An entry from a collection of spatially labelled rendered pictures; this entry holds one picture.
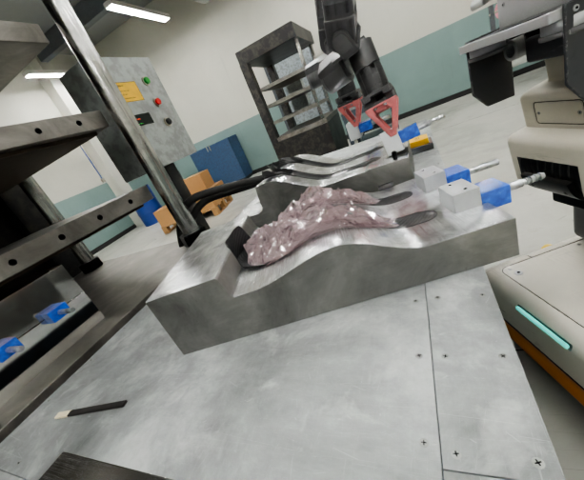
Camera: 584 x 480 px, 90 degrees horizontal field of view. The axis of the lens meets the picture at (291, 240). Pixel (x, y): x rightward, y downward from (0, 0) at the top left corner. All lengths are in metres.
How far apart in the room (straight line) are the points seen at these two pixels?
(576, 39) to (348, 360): 0.62
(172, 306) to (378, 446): 0.32
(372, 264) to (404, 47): 6.92
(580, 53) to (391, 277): 0.50
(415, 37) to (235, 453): 7.18
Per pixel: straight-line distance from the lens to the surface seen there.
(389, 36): 7.24
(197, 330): 0.49
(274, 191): 0.77
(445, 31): 7.33
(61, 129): 1.05
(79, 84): 1.35
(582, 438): 1.26
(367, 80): 0.73
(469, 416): 0.31
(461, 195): 0.47
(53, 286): 0.91
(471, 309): 0.39
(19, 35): 1.18
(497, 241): 0.45
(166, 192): 1.09
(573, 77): 0.73
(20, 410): 0.81
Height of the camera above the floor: 1.07
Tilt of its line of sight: 22 degrees down
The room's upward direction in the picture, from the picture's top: 24 degrees counter-clockwise
